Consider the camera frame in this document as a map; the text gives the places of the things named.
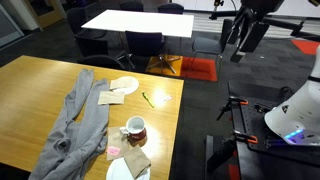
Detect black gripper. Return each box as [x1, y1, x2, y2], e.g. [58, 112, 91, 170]
[227, 0, 285, 64]

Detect green pen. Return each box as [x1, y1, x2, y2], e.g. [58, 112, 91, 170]
[141, 91, 156, 109]

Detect gray office chair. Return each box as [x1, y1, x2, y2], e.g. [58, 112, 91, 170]
[190, 18, 235, 69]

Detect orange black clamp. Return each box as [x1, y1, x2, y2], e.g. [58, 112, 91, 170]
[216, 95, 250, 121]
[206, 130, 259, 173]

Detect black office chair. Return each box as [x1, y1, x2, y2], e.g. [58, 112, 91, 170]
[66, 7, 108, 40]
[73, 34, 110, 58]
[77, 54, 126, 71]
[119, 0, 145, 13]
[157, 2, 185, 15]

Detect white rectangular table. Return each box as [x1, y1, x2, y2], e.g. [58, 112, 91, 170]
[80, 9, 195, 39]

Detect black chair chrome star base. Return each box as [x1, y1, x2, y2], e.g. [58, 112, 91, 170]
[116, 30, 184, 75]

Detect white plate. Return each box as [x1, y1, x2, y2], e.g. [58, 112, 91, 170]
[105, 157, 152, 180]
[111, 75, 140, 95]

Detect black robot mounting stand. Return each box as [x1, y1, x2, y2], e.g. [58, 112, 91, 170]
[204, 81, 320, 180]

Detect brown paper napkin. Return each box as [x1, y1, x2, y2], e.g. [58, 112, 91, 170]
[97, 90, 126, 106]
[109, 77, 134, 91]
[123, 145, 152, 179]

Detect white paper sheet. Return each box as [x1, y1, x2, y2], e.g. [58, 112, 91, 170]
[105, 126, 134, 162]

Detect wooden door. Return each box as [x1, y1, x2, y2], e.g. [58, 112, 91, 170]
[22, 0, 68, 31]

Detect black camera tripod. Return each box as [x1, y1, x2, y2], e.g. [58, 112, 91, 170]
[209, 0, 234, 21]

